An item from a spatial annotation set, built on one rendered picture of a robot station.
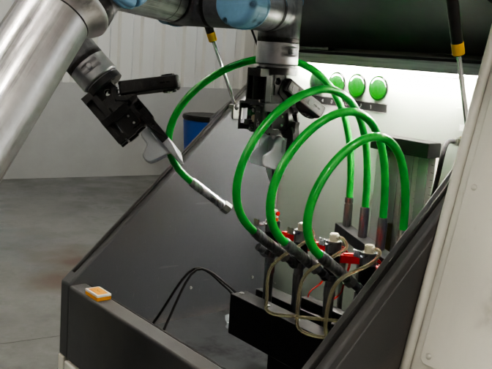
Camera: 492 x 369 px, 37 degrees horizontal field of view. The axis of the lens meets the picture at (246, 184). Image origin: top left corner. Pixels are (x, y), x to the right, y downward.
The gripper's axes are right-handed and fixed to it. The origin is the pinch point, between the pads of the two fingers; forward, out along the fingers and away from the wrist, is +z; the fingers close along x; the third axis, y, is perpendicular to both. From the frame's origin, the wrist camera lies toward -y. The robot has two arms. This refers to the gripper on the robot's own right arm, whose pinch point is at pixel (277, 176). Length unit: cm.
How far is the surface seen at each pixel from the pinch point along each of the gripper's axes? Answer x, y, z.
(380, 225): 16.2, -11.1, 6.6
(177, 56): -607, -372, -13
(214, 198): -10.0, 6.5, 5.6
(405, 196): 24.4, -7.1, -0.7
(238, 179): 8.5, 15.7, -2.0
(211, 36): -31.1, -5.7, -25.1
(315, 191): 24.4, 13.7, -2.8
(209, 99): -597, -412, 34
